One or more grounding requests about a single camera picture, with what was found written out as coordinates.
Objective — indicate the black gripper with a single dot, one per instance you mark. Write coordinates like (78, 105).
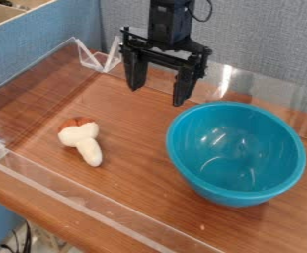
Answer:
(186, 57)

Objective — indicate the white brown plush mushroom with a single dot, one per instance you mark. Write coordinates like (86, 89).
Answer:
(78, 133)

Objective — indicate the blue plastic bowl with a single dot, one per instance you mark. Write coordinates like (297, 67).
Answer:
(238, 154)

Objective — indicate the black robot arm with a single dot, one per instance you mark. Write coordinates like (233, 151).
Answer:
(170, 21)

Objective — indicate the clear acrylic back barrier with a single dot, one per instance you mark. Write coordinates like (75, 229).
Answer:
(232, 84)

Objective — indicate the clear acrylic barrier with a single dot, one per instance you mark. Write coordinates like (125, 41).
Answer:
(152, 232)
(232, 84)

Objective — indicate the wooden shelf box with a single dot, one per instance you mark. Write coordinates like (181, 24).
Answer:
(15, 8)

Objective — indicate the clear acrylic front barrier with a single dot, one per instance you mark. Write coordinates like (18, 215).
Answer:
(152, 232)

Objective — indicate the clear acrylic corner bracket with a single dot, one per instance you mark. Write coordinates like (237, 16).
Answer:
(100, 61)

